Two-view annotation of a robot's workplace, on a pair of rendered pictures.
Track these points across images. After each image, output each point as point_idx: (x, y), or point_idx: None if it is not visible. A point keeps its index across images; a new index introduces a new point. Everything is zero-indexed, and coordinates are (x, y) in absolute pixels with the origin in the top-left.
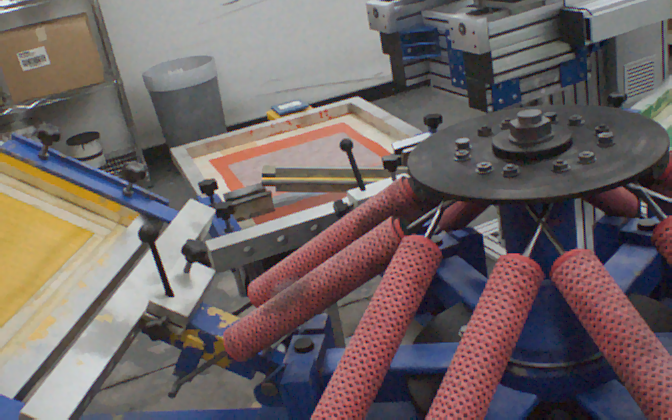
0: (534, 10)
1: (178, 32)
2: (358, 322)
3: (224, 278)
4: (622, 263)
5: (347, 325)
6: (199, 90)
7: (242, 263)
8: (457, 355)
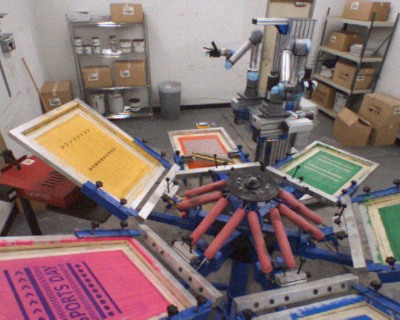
0: (275, 120)
1: (171, 72)
2: (207, 184)
3: (171, 159)
4: (270, 205)
5: (203, 184)
6: (174, 94)
7: (183, 178)
8: (225, 226)
